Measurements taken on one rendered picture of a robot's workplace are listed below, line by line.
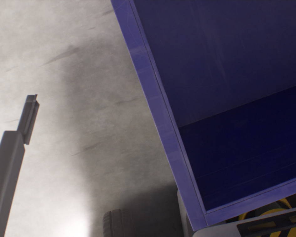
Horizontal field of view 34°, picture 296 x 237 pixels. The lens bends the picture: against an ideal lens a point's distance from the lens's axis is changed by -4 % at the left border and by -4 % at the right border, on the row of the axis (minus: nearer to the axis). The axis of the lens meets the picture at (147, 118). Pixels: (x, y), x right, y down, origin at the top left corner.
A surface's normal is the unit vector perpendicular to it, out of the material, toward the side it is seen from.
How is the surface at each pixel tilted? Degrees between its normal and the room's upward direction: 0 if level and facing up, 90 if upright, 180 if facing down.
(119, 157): 0
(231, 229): 90
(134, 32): 0
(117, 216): 89
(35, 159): 0
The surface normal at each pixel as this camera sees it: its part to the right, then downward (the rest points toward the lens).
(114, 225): -0.14, -0.83
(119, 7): 0.08, 0.33
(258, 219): -0.16, -0.93
